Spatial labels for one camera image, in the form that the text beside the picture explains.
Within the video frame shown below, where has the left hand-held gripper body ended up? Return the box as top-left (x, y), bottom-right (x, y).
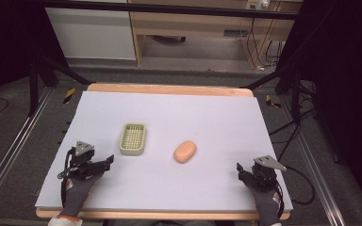
top-left (67, 140), bottom-right (104, 181)

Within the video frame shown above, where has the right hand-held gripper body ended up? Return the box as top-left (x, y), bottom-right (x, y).
top-left (250, 154), bottom-right (288, 191)

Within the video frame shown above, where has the person's right hand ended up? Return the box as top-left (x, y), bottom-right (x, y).
top-left (247, 184), bottom-right (285, 226)

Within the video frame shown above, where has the person's left hand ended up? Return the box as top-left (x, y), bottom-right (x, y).
top-left (58, 173), bottom-right (104, 218)

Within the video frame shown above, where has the pale green soap dish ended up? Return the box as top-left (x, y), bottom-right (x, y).
top-left (119, 122), bottom-right (148, 156)

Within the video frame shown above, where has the orange soap bar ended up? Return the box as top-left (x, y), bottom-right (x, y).
top-left (173, 140), bottom-right (198, 165)

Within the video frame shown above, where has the black and yellow tape marker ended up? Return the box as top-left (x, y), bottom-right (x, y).
top-left (265, 94), bottom-right (282, 109)
top-left (62, 87), bottom-right (76, 105)

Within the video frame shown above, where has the white table cover sheet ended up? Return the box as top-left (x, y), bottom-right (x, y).
top-left (34, 90), bottom-right (294, 212)

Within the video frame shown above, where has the black stand leg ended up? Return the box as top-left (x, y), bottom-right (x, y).
top-left (239, 62), bottom-right (304, 121)
top-left (27, 55), bottom-right (94, 118)

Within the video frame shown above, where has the black curtain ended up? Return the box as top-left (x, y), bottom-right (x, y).
top-left (277, 0), bottom-right (362, 218)
top-left (0, 0), bottom-right (70, 111)

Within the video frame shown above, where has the white cabinet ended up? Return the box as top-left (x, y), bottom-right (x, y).
top-left (44, 7), bottom-right (137, 61)

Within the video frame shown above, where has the wooden desk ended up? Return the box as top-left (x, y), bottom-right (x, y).
top-left (127, 0), bottom-right (297, 69)

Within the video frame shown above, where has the white power strip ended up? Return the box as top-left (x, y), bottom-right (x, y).
top-left (245, 0), bottom-right (271, 10)

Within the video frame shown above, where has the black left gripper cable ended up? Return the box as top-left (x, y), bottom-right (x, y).
top-left (57, 148), bottom-right (76, 206)

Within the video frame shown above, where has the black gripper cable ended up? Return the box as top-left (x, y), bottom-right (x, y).
top-left (57, 148), bottom-right (76, 206)
top-left (276, 165), bottom-right (316, 205)

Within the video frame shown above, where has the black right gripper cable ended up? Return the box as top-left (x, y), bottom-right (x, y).
top-left (276, 165), bottom-right (316, 205)

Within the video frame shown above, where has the metal floor rail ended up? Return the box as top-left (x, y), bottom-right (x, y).
top-left (0, 87), bottom-right (55, 218)
top-left (280, 93), bottom-right (351, 226)

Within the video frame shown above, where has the black frame crossbar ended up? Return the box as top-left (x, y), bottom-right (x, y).
top-left (22, 0), bottom-right (300, 21)

